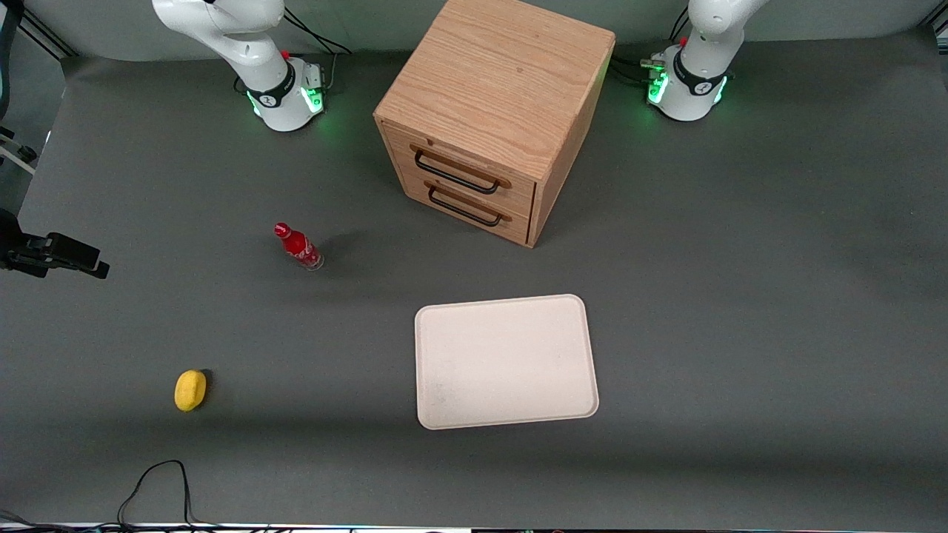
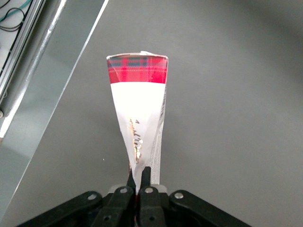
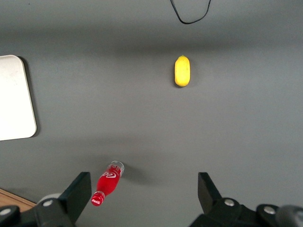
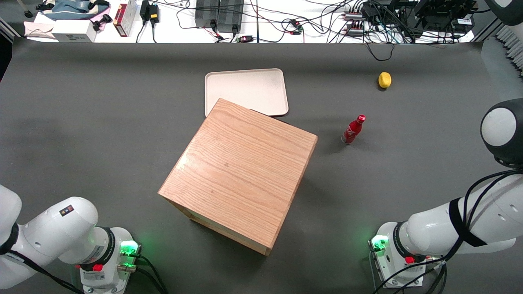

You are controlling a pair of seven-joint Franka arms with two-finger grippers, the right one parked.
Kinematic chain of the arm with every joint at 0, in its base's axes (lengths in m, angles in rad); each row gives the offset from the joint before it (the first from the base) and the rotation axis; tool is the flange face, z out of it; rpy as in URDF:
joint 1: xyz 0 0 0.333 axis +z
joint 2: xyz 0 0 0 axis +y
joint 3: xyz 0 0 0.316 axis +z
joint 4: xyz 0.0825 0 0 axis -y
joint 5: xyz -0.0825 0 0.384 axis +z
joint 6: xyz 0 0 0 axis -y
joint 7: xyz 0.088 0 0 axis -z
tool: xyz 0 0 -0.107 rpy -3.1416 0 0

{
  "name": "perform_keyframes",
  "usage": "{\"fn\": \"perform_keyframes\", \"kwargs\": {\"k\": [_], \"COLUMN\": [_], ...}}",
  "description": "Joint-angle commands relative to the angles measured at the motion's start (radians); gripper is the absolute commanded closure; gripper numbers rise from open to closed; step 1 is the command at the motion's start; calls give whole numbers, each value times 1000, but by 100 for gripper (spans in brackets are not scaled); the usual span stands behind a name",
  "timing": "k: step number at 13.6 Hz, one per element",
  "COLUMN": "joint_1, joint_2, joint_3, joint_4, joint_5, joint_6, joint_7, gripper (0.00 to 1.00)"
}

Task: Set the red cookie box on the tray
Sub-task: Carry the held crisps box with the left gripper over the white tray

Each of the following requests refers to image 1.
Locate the wooden drawer cabinet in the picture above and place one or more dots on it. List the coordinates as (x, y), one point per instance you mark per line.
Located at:
(496, 74)

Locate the black stand with white bar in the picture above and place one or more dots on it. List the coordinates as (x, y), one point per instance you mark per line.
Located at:
(15, 152)

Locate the cream rectangular tray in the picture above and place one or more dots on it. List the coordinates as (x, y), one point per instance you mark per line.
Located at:
(503, 363)

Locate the red cola bottle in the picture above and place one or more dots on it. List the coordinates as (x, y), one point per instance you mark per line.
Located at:
(299, 247)

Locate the yellow lemon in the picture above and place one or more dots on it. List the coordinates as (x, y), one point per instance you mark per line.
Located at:
(190, 390)

